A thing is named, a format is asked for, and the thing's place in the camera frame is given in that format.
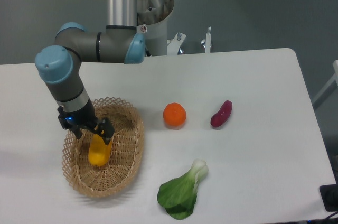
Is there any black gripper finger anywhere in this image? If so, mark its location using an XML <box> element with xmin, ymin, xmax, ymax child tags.
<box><xmin>58</xmin><ymin>115</ymin><xmax>82</xmax><ymax>139</ymax></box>
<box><xmin>89</xmin><ymin>117</ymin><xmax>115</xmax><ymax>145</ymax></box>

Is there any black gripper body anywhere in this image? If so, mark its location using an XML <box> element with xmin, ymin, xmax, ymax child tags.
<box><xmin>57</xmin><ymin>99</ymin><xmax>97</xmax><ymax>128</ymax></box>

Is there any yellow mango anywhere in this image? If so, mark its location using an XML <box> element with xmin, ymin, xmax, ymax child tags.
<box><xmin>88</xmin><ymin>134</ymin><xmax>112</xmax><ymax>166</ymax></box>

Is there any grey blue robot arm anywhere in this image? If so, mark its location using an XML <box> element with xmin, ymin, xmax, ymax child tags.
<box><xmin>35</xmin><ymin>0</ymin><xmax>174</xmax><ymax>144</ymax></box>

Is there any woven wicker basket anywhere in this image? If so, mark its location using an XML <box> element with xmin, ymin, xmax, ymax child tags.
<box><xmin>62</xmin><ymin>97</ymin><xmax>144</xmax><ymax>198</ymax></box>

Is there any orange tangerine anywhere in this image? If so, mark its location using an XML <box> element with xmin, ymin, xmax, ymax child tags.
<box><xmin>163</xmin><ymin>102</ymin><xmax>186</xmax><ymax>127</ymax></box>

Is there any green bok choy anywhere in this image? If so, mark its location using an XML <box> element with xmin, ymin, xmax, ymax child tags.
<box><xmin>157</xmin><ymin>159</ymin><xmax>209</xmax><ymax>220</ymax></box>

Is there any purple sweet potato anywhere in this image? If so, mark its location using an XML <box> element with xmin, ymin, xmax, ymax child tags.
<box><xmin>210</xmin><ymin>100</ymin><xmax>233</xmax><ymax>128</ymax></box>

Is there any black device at table edge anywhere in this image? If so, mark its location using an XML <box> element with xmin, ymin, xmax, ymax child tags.
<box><xmin>319</xmin><ymin>184</ymin><xmax>337</xmax><ymax>212</ymax></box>

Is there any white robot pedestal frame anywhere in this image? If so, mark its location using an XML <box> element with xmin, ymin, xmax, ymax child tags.
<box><xmin>145</xmin><ymin>15</ymin><xmax>213</xmax><ymax>57</ymax></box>

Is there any white frame at right edge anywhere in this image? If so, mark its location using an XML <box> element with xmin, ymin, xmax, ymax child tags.
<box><xmin>312</xmin><ymin>60</ymin><xmax>337</xmax><ymax>110</ymax></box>

